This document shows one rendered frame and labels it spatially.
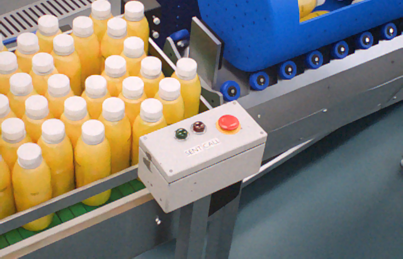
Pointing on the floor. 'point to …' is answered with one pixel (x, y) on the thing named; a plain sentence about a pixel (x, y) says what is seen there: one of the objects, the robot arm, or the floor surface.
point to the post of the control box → (192, 229)
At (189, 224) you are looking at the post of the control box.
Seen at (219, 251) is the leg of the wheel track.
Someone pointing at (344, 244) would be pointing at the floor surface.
